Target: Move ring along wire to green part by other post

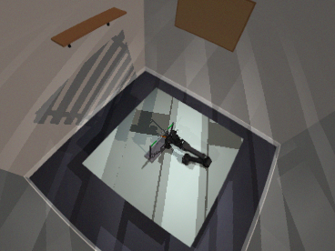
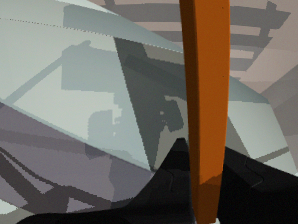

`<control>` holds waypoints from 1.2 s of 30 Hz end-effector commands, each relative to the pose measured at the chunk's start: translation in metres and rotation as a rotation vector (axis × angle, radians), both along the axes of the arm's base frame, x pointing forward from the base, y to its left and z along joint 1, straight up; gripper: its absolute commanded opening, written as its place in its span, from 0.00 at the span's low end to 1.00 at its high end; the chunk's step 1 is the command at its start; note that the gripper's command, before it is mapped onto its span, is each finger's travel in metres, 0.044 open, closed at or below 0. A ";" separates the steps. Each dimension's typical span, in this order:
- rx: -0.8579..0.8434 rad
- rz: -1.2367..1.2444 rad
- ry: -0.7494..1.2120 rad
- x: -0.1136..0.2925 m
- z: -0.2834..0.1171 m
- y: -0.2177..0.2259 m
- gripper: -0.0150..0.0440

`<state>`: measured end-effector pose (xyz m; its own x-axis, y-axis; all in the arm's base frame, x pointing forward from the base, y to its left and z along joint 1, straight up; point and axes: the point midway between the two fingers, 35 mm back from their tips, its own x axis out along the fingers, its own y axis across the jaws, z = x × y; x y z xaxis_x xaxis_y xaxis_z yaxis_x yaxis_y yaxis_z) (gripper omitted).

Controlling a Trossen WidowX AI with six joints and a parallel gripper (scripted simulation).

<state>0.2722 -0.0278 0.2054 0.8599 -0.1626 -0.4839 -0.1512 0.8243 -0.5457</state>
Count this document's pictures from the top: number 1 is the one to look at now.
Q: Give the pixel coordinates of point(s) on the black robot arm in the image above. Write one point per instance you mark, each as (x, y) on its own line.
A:
(185, 146)

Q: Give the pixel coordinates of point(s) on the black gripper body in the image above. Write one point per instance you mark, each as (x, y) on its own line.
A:
(172, 132)

